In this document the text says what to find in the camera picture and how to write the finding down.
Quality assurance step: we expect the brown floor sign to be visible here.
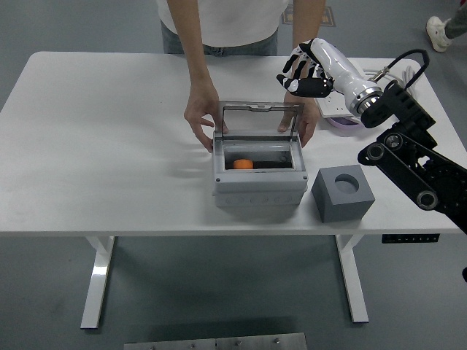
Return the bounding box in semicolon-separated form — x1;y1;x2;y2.
280;6;336;27

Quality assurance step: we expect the small white power strip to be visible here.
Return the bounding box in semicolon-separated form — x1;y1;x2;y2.
315;93;351;118

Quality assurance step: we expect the person's left hand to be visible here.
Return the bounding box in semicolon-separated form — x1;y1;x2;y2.
277;93;321;149

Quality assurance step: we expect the white table leg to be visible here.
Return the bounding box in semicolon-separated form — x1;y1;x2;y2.
80;236;117;330
335;234;370;324

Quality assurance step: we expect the grey block with round hole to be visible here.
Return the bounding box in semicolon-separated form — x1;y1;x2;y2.
311;164;376;224

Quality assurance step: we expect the bystander's leg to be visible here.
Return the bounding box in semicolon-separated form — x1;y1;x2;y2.
444;2;467;39

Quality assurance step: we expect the grey metal plate with screws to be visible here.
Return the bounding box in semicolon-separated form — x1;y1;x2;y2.
123;332;307;350

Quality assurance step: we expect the black table control panel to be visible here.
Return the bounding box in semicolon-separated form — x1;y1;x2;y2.
382;234;440;244

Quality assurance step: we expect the clear hinged box lid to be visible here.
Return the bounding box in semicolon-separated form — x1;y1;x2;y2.
215;101;306;141

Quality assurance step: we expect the white power cable with plug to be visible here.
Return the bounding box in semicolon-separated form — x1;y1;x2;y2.
364;60;426;96

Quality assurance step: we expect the person torso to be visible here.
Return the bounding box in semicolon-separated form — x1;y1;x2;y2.
160;0;293;58

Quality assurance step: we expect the purple round dish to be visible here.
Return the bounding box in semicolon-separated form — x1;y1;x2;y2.
328;116;366;131

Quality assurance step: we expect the person's right hand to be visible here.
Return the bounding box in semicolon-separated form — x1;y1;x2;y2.
184;85;229;153

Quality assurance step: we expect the white sneaker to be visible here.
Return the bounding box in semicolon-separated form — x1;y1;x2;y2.
426;16;453;53

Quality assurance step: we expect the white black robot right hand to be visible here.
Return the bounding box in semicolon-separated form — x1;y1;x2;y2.
276;37;380;106

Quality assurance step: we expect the grey electrical enclosure box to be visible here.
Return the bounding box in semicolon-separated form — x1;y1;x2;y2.
212;136;309;209

